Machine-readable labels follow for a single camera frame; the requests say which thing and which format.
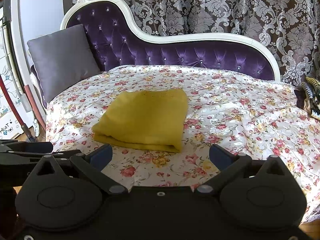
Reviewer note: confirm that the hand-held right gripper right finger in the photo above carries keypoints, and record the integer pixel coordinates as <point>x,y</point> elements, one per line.
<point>220,156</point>

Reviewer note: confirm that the grey cushion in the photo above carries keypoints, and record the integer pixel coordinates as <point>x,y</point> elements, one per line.
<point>62,60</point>

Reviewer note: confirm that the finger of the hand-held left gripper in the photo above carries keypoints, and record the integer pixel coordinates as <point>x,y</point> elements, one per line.
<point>30,158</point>
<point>37,147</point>

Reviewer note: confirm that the brown damask curtain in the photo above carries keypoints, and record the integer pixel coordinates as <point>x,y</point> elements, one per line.
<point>225,7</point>

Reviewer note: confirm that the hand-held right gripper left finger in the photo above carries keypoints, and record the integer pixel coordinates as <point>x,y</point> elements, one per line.
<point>100,159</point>

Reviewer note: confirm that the floral quilted blanket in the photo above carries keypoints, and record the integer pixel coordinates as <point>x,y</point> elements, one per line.
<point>237,120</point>

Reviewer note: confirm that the white curved frame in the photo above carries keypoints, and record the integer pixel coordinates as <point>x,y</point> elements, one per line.
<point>22,55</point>

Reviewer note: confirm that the yellow knit garment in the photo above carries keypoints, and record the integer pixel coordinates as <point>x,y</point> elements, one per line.
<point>147,120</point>

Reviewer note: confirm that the purple tufted headboard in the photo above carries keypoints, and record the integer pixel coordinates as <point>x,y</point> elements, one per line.
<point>162,47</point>

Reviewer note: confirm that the striped yellow black cloth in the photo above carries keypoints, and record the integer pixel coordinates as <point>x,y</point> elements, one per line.
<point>312,92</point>

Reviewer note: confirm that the dark purple cloth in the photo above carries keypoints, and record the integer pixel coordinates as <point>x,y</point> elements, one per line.
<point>301,98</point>

